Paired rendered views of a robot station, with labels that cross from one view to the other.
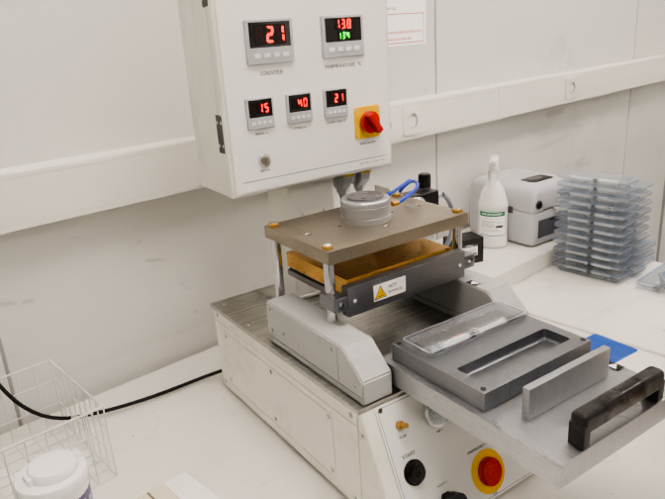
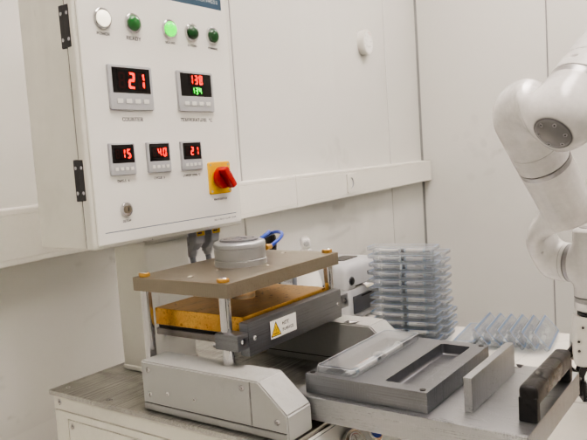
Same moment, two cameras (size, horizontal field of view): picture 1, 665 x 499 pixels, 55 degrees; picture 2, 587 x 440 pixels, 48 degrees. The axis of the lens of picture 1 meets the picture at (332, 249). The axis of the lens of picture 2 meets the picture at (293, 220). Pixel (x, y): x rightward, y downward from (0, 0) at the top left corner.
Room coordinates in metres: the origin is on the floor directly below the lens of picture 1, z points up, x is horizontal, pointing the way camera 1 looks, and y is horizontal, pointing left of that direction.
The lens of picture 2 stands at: (0.01, 0.22, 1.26)
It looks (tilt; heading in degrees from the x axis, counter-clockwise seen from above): 5 degrees down; 339
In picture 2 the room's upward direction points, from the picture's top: 4 degrees counter-clockwise
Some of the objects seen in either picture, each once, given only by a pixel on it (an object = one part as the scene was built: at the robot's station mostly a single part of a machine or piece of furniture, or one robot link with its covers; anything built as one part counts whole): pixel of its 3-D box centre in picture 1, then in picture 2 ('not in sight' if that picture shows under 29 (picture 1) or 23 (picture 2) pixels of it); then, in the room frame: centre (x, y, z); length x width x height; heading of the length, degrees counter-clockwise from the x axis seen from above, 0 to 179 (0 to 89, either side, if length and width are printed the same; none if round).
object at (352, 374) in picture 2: (466, 332); (371, 355); (0.79, -0.18, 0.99); 0.18 x 0.06 x 0.02; 123
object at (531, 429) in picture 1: (518, 371); (435, 381); (0.71, -0.23, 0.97); 0.30 x 0.22 x 0.08; 33
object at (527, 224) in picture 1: (522, 204); (331, 285); (1.79, -0.56, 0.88); 0.25 x 0.20 x 0.17; 35
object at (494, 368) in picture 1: (489, 349); (400, 367); (0.75, -0.20, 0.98); 0.20 x 0.17 x 0.03; 123
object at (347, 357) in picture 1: (324, 343); (221, 393); (0.84, 0.02, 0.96); 0.25 x 0.05 x 0.07; 33
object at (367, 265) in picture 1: (371, 244); (246, 291); (0.97, -0.06, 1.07); 0.22 x 0.17 x 0.10; 123
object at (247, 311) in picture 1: (358, 317); (232, 377); (1.00, -0.04, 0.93); 0.46 x 0.35 x 0.01; 33
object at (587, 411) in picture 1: (618, 404); (547, 382); (0.60, -0.30, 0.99); 0.15 x 0.02 x 0.04; 123
